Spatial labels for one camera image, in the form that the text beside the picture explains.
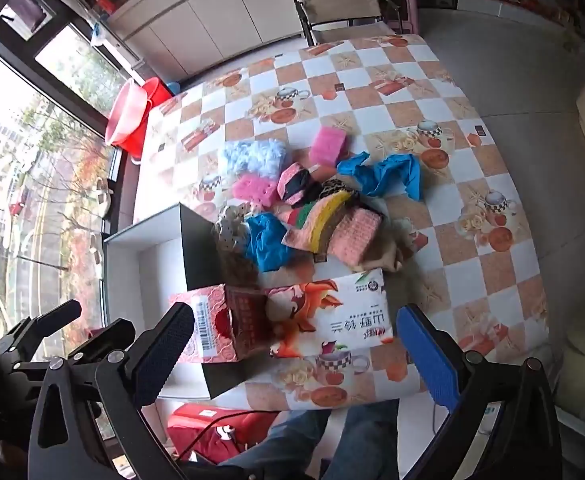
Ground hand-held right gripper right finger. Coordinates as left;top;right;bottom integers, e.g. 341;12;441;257
396;303;562;480

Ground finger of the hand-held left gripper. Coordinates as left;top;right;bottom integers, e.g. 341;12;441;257
52;319;138;362
0;299;83;362

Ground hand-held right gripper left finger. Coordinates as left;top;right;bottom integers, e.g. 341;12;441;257
28;302;196;480

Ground white storage box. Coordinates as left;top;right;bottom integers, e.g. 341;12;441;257
102;201;254;402

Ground beige cloth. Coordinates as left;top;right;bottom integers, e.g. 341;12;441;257
362;236;418;274

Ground polka dot scrunchie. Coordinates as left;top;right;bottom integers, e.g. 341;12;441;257
211;203;251;254

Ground multicolour striped knit sock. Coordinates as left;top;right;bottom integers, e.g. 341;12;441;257
279;190;388;269

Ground blue mesh cloth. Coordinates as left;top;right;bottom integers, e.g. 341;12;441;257
245;211;294;272

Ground pink sponge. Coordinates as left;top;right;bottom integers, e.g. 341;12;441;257
309;126;349;166
232;173;280;207

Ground smooth blue cloth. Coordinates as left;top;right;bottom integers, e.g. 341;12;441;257
335;151;424;202

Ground leopard print scrunchie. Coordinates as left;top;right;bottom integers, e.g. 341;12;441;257
317;175;363;201

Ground pink black striped sock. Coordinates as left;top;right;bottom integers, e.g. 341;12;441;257
277;162;323;206

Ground light blue fluffy cloth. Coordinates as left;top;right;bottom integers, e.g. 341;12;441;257
220;138;288;181

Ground red bag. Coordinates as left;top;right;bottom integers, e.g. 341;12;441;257
166;402;286;466

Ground red patterned carton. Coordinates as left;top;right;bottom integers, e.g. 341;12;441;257
265;267;394;359

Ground person's legs in jeans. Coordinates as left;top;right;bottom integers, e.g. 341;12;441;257
217;399;403;480

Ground beige sofa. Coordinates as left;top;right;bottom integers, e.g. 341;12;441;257
547;309;585;422

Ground red plastic basin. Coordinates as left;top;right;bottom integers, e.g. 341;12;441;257
104;77;150;151

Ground red plastic bucket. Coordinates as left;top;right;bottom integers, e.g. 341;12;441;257
117;77;174;161

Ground checkered printed tablecloth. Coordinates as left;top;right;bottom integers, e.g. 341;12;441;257
132;33;551;411

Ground white cabinet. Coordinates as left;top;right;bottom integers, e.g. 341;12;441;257
107;0;306;81

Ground pink plastic stool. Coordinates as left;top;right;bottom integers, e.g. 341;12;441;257
374;0;421;36

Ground folding chair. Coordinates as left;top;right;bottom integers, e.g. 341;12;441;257
292;0;388;46

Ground black cable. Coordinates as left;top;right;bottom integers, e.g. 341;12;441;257
172;409;284;466

